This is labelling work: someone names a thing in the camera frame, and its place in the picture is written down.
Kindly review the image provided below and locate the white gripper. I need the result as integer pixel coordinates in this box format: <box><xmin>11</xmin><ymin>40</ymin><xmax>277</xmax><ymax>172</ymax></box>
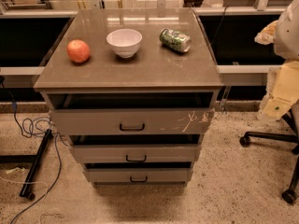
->
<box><xmin>254</xmin><ymin>21</ymin><xmax>299</xmax><ymax>121</ymax></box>

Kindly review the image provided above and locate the grey drawer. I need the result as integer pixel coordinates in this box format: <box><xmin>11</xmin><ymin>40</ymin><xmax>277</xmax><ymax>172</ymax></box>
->
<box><xmin>83</xmin><ymin>161</ymin><xmax>193</xmax><ymax>184</ymax></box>
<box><xmin>70</xmin><ymin>134</ymin><xmax>203</xmax><ymax>163</ymax></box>
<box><xmin>50</xmin><ymin>92</ymin><xmax>214</xmax><ymax>135</ymax></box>

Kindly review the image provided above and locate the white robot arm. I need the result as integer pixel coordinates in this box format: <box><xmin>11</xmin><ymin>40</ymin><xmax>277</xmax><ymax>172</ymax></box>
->
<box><xmin>254</xmin><ymin>0</ymin><xmax>299</xmax><ymax>120</ymax></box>

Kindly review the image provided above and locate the grey drawer cabinet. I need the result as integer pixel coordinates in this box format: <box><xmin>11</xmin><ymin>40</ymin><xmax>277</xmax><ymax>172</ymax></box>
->
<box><xmin>33</xmin><ymin>7</ymin><xmax>224</xmax><ymax>188</ymax></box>

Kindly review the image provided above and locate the green soda can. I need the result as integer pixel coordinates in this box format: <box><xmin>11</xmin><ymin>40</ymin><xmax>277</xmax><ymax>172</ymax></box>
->
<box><xmin>159</xmin><ymin>28</ymin><xmax>192</xmax><ymax>53</ymax></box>

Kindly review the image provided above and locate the white bowl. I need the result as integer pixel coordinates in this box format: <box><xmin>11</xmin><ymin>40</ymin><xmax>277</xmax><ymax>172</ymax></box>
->
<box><xmin>107</xmin><ymin>29</ymin><xmax>143</xmax><ymax>58</ymax></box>

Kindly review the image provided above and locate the red apple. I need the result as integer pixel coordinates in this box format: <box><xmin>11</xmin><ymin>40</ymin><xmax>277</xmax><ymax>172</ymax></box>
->
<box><xmin>66</xmin><ymin>39</ymin><xmax>90</xmax><ymax>63</ymax></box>

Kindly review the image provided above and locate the black stand leg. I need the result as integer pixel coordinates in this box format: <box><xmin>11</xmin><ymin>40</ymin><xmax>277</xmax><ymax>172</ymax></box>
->
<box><xmin>0</xmin><ymin>129</ymin><xmax>53</xmax><ymax>201</ymax></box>

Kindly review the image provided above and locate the blue cable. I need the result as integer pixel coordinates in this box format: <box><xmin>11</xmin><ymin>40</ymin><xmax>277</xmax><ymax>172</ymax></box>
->
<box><xmin>0</xmin><ymin>77</ymin><xmax>70</xmax><ymax>224</ymax></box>

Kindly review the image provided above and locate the white cable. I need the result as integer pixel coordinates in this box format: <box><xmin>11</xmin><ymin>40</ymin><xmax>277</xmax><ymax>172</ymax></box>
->
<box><xmin>0</xmin><ymin>166</ymin><xmax>64</xmax><ymax>224</ymax></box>

